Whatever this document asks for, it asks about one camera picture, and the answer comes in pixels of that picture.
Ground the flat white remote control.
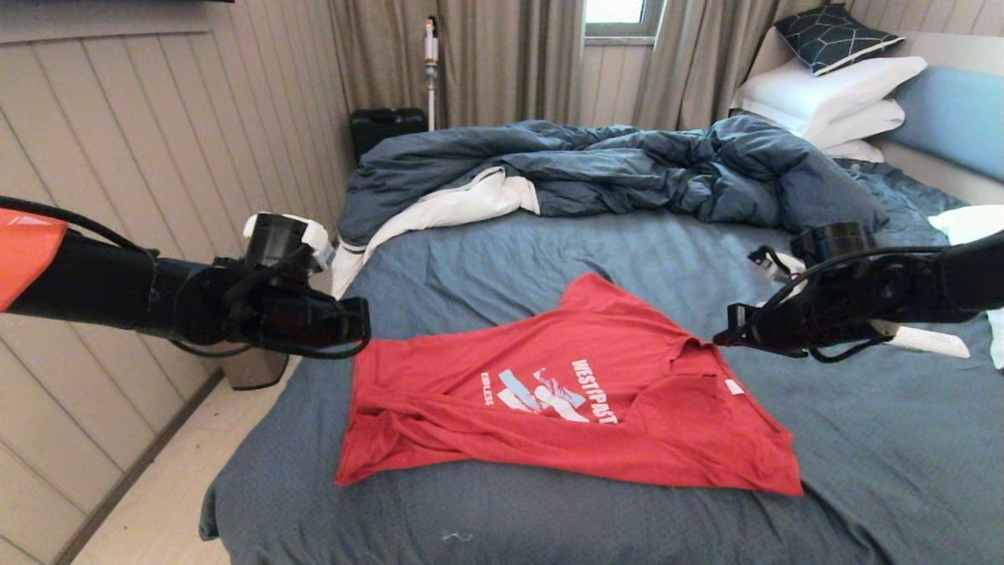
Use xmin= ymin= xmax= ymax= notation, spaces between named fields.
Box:
xmin=871 ymin=322 xmax=972 ymax=359

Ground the blue-grey bed sheet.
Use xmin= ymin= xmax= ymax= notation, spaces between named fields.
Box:
xmin=198 ymin=161 xmax=1004 ymax=565

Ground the dark blue crumpled duvet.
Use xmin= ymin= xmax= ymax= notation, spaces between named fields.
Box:
xmin=331 ymin=114 xmax=891 ymax=303

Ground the dark green suitcase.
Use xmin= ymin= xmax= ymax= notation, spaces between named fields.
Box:
xmin=349 ymin=108 xmax=429 ymax=167

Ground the large white pillow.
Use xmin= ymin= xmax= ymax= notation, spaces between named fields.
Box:
xmin=729 ymin=55 xmax=928 ymax=142

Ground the red printed t-shirt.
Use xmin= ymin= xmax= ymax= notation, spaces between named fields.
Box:
xmin=336 ymin=272 xmax=803 ymax=497

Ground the beige curtain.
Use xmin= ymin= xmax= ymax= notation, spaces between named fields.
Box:
xmin=631 ymin=0 xmax=826 ymax=133
xmin=328 ymin=0 xmax=586 ymax=131

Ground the white stick vacuum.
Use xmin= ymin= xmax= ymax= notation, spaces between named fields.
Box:
xmin=423 ymin=17 xmax=439 ymax=133

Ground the blue headboard cushion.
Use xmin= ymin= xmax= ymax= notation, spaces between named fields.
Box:
xmin=885 ymin=66 xmax=1004 ymax=184

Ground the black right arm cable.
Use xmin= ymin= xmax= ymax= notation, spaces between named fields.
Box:
xmin=733 ymin=247 xmax=1004 ymax=363

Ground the window with grey frame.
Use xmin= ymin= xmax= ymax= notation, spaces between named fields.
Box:
xmin=583 ymin=0 xmax=664 ymax=40

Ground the dark geometric patterned cushion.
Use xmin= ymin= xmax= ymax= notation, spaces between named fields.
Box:
xmin=773 ymin=3 xmax=904 ymax=78

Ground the beige trash bin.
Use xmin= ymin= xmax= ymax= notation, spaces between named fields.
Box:
xmin=224 ymin=349 xmax=290 ymax=391

